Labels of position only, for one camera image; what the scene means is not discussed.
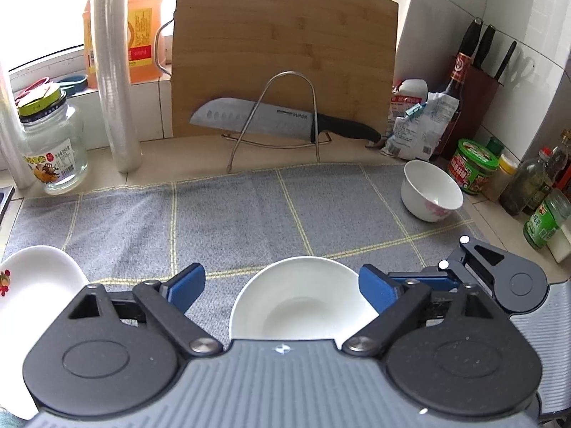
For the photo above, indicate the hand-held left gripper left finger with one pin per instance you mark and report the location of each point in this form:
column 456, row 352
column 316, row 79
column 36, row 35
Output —
column 189, row 285

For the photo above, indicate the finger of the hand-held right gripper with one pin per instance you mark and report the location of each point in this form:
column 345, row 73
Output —
column 446, row 281

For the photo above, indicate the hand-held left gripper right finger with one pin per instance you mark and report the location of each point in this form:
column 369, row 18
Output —
column 379, row 287

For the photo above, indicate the white bowl with pink print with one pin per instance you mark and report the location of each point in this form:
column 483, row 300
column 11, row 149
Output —
column 428, row 183
column 303, row 303

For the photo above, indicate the white plate with fruit print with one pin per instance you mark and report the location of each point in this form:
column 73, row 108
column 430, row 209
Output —
column 35, row 276

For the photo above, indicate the green plastic bottle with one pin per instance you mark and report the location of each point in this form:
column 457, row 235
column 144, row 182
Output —
column 546, row 223

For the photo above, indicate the grey checked towel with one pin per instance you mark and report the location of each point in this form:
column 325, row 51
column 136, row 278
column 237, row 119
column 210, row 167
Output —
column 223, row 223

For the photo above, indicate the dark glass oil bottle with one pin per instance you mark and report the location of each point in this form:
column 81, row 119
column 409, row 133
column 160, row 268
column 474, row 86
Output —
column 524, row 187

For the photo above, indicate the yellow lidded spice jar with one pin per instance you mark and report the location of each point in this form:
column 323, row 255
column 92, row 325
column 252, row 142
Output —
column 502, row 178

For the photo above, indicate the green lidded sauce jar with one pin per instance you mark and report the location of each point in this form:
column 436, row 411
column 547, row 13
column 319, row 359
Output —
column 473, row 169

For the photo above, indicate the brown capped dark bottle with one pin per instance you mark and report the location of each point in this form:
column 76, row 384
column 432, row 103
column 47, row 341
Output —
column 561, row 156

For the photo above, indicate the small green capped jar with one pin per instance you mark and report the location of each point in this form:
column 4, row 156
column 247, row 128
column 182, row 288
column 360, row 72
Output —
column 495, row 146

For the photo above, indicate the white printed food packet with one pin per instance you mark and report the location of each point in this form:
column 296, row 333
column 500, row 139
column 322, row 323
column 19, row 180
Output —
column 424, row 138

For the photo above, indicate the dark red knife block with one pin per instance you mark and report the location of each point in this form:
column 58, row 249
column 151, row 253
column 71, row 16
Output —
column 484, row 107

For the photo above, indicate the glass jar with yellow lid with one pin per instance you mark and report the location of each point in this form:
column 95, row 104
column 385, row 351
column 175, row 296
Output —
column 53, row 151

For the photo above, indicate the red and white food bag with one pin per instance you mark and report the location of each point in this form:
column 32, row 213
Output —
column 408, row 91

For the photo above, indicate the steel sink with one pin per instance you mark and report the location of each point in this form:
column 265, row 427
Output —
column 4, row 200

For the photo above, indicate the dark soy sauce bottle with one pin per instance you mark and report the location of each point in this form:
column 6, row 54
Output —
column 459, row 76

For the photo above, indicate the tall cling film roll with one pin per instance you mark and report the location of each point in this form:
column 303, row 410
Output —
column 116, row 76

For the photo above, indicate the teal dish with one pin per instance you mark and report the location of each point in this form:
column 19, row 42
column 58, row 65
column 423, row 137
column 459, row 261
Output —
column 71, row 84

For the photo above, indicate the red dish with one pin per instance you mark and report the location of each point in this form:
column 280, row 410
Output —
column 31, row 88

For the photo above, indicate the orange cooking wine bottle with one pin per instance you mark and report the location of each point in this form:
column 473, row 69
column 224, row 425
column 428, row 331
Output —
column 142, row 31

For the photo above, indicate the bamboo cutting board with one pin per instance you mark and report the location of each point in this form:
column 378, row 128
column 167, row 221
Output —
column 285, row 31

